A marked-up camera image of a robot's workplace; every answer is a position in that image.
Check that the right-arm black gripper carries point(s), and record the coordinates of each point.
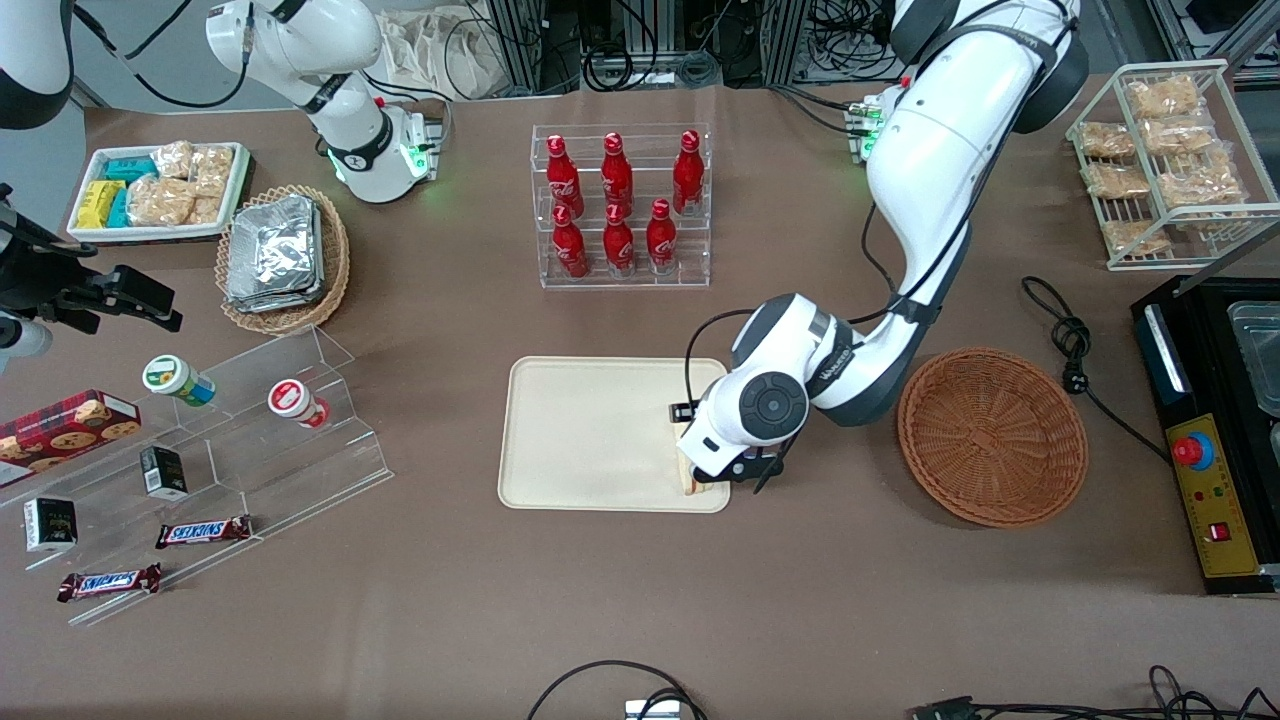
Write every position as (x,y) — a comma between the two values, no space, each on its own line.
(30,281)

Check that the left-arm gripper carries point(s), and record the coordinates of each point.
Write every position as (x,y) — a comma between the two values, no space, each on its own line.
(674,412)

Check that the toasted sandwich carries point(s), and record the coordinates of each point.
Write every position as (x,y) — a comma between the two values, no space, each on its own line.
(686,478)

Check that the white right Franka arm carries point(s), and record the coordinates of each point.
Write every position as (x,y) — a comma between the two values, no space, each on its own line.
(340,60)

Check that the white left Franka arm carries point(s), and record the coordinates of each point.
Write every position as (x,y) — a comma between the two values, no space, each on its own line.
(940,150)

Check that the white rectangular snack tray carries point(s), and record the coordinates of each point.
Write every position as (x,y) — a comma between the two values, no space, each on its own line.
(90,232)

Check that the foil wrapped sandwich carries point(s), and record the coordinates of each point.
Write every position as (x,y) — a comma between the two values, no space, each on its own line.
(275,298)
(272,240)

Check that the cream rectangular plastic tray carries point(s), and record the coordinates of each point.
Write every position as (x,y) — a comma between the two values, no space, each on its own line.
(590,435)

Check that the oval wicker basket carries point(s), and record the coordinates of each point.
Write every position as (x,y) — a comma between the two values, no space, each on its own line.
(335,260)

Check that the round brown wicker basket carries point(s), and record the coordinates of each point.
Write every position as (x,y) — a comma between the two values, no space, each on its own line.
(990,435)

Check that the green cup with sunflower lid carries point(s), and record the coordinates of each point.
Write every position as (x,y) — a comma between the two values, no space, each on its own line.
(172,378)

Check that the teal snack packet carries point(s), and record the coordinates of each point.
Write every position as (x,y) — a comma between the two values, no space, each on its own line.
(120,208)
(130,168)

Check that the yellow snack packet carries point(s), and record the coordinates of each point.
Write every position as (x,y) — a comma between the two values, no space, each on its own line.
(100,203)

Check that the bagged rice cracker snack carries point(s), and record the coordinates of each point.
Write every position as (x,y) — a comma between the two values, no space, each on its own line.
(160,202)
(207,210)
(172,160)
(1135,238)
(1116,181)
(1162,96)
(1200,185)
(1178,134)
(1105,139)
(212,170)

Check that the red tartan cookie box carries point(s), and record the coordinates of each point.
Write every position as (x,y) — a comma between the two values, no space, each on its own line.
(60,430)

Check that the small black carton box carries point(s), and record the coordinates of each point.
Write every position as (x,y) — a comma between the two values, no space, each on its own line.
(163,473)
(50,525)

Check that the strawberry yogurt cup red lid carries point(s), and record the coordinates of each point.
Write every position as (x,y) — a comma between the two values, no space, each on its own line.
(292,400)

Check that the clear acrylic bottle rack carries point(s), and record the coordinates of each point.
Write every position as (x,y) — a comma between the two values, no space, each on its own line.
(690,270)

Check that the clear acrylic stepped display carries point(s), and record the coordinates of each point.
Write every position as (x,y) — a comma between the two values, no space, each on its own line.
(260,470)

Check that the Snickers chocolate bar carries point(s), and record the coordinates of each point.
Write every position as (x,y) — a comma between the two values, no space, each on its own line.
(108,582)
(203,532)

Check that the red cola bottle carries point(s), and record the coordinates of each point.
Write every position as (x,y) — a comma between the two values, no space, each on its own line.
(619,240)
(617,172)
(563,175)
(687,170)
(570,245)
(661,238)

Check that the small grey power adapter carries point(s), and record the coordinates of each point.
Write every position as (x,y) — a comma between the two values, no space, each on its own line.
(652,710)

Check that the white cloth bag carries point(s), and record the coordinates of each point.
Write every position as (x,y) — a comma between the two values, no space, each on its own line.
(440,55)

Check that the black appliance with yellow panel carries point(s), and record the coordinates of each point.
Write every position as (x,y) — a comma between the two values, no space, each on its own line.
(1160,360)

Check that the red emergency stop button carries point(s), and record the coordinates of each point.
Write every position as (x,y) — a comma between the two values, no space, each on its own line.
(1192,450)

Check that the clear plastic container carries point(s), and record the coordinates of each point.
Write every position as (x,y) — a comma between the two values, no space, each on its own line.
(1258,355)

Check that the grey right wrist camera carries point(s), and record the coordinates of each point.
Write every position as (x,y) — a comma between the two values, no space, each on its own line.
(22,342)

